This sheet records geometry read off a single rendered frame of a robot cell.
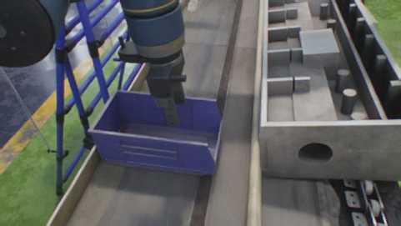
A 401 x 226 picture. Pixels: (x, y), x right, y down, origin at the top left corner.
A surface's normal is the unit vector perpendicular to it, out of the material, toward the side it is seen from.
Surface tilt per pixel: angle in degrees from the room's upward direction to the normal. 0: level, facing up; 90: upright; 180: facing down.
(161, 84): 92
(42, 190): 0
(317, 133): 90
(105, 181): 1
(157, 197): 0
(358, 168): 90
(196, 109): 88
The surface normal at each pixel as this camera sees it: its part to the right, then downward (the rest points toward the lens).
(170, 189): 0.00, -0.76
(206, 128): -0.17, 0.61
